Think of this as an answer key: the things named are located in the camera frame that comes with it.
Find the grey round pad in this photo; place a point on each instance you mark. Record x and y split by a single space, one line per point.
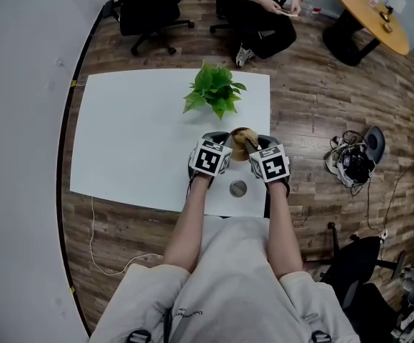
376 143

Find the round wooden table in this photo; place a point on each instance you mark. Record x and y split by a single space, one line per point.
367 9

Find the person's right forearm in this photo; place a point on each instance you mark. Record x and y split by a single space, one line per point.
282 234

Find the wooden bowl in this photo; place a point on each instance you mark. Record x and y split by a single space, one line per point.
240 148

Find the tan scrubbing sponge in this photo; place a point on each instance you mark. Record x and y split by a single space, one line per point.
245 135

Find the person's light grey shirt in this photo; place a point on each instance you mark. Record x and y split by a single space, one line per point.
228 291

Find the person's left forearm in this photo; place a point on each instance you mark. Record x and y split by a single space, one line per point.
187 227

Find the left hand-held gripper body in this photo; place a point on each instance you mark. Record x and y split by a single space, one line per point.
207 159

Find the clear glass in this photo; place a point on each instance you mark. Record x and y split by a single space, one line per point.
373 0

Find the green potted plant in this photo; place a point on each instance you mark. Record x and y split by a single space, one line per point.
214 91

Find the clear plastic water jug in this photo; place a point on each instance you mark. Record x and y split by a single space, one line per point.
314 0

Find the white rectangular table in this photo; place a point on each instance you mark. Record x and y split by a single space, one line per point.
135 138

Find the round metal desk grommet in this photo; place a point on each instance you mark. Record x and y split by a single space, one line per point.
238 188

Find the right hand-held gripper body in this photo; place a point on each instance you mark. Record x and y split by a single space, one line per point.
271 164

